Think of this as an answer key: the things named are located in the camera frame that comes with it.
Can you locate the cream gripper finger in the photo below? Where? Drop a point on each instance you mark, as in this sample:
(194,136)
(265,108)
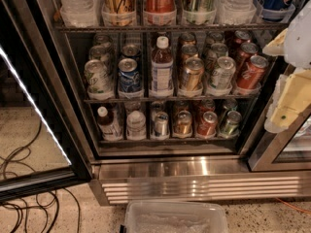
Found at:
(291,96)
(276,46)

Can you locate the orange soda can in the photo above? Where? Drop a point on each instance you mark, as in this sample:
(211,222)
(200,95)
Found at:
(192,73)
(187,38)
(188,51)

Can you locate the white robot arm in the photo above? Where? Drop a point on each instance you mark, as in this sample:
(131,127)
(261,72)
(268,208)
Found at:
(297,44)

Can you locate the red soda can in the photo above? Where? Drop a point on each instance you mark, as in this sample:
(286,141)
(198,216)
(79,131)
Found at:
(252,72)
(239,37)
(243,53)

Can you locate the front red soda can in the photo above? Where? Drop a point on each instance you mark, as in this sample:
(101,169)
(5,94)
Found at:
(252,72)

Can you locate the top shelf water bottle right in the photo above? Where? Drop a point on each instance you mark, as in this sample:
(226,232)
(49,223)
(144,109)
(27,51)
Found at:
(235,12)

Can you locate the shelf water bottle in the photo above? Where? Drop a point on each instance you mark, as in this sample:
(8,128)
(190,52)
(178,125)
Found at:
(136,126)
(235,12)
(80,13)

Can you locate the bottom shelf green can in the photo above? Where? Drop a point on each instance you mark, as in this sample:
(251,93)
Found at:
(229,126)

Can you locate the bottom shelf red can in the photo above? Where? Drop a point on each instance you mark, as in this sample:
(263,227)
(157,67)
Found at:
(207,124)

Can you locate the bottom shelf orange can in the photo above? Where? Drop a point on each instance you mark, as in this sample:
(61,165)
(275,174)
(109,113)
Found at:
(183,121)

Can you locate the brown tea bottle middle shelf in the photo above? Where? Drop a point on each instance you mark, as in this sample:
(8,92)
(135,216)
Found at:
(162,65)

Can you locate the bottom shelf silver can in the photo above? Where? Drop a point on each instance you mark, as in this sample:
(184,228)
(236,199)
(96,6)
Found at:
(161,124)

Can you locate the blue soda can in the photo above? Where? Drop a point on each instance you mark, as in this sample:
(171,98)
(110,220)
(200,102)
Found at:
(129,75)
(131,51)

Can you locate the front blue soda can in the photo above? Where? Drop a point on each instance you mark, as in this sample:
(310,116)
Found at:
(129,75)

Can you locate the bottom shelf water bottle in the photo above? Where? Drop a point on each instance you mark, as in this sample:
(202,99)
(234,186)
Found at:
(136,126)

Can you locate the top shelf gold can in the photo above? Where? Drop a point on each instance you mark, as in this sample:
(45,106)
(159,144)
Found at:
(119,12)

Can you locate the front white green can left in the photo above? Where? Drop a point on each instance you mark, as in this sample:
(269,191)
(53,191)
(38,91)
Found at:
(97,76)

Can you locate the bottom shelf tea bottle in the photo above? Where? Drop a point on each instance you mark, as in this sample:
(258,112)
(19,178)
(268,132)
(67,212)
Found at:
(108,124)

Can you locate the top shelf water bottle left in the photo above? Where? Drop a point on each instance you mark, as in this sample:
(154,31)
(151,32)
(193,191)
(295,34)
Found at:
(80,13)

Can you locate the fridge bottom vent grille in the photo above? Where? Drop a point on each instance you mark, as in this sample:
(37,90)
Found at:
(196,190)

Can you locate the open glass fridge door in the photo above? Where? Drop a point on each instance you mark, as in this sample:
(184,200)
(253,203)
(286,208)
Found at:
(42,144)

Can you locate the clear plastic bin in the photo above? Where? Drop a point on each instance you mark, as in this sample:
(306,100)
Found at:
(154,216)

